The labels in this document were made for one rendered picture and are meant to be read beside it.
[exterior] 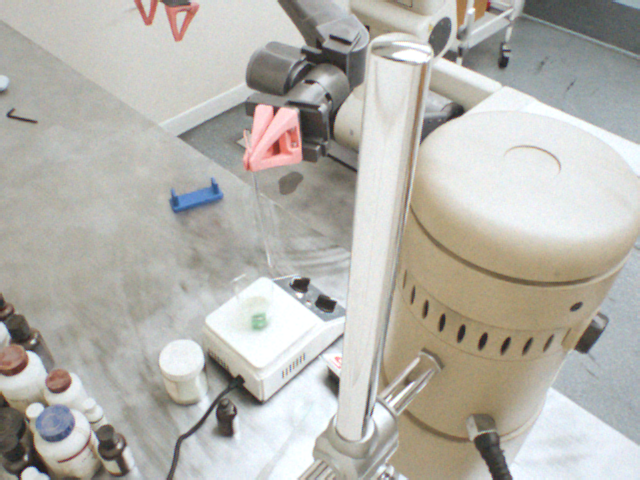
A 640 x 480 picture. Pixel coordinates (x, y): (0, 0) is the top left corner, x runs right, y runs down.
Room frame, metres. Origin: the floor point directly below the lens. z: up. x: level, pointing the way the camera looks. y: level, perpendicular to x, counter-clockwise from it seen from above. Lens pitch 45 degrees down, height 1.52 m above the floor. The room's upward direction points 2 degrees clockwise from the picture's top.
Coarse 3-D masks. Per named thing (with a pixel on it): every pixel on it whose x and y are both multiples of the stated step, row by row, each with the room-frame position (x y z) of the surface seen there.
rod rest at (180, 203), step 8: (216, 184) 0.88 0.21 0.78; (192, 192) 0.88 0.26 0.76; (200, 192) 0.88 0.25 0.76; (208, 192) 0.88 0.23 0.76; (216, 192) 0.88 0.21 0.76; (176, 200) 0.84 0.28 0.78; (184, 200) 0.86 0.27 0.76; (192, 200) 0.86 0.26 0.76; (200, 200) 0.86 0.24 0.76; (208, 200) 0.86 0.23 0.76; (176, 208) 0.83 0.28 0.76; (184, 208) 0.84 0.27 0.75
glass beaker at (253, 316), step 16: (256, 272) 0.55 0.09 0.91; (240, 288) 0.53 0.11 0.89; (256, 288) 0.55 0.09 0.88; (272, 288) 0.52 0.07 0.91; (240, 304) 0.51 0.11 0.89; (256, 304) 0.50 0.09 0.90; (272, 304) 0.52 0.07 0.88; (240, 320) 0.51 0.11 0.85; (256, 320) 0.50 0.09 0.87; (272, 320) 0.51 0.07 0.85
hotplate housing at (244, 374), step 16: (320, 320) 0.54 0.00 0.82; (336, 320) 0.55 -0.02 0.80; (208, 336) 0.51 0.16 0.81; (304, 336) 0.51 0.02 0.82; (320, 336) 0.52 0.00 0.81; (336, 336) 0.55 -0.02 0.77; (208, 352) 0.51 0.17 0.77; (224, 352) 0.48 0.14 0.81; (288, 352) 0.48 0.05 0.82; (304, 352) 0.49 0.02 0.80; (320, 352) 0.52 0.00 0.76; (240, 368) 0.46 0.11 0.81; (272, 368) 0.45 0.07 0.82; (288, 368) 0.47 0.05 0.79; (240, 384) 0.45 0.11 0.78; (256, 384) 0.44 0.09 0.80; (272, 384) 0.45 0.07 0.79
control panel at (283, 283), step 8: (280, 280) 0.62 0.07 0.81; (288, 280) 0.63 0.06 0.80; (288, 288) 0.61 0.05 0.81; (312, 288) 0.63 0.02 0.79; (296, 296) 0.59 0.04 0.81; (304, 296) 0.60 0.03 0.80; (312, 296) 0.60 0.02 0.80; (328, 296) 0.62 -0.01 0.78; (304, 304) 0.57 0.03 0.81; (312, 304) 0.58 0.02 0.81; (312, 312) 0.56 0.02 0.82; (320, 312) 0.56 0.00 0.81; (336, 312) 0.57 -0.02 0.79; (344, 312) 0.58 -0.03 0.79; (328, 320) 0.55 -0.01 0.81
